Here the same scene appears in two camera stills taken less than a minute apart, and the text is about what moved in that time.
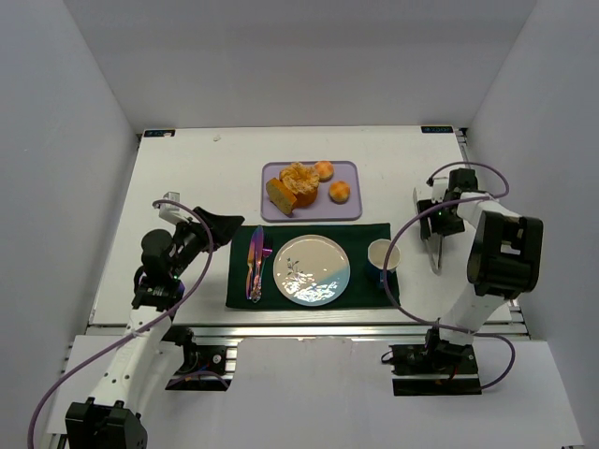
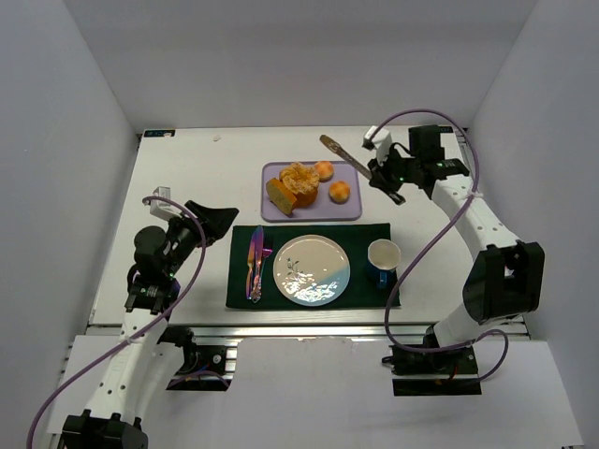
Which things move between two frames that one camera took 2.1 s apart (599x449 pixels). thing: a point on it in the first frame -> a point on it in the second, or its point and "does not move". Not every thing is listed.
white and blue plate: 312,270 does not move
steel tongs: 435,268 -> 344,154
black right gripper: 429,227 -> 384,175
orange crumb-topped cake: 301,181 does not move
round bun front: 339,192 does not move
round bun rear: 325,170 does not move
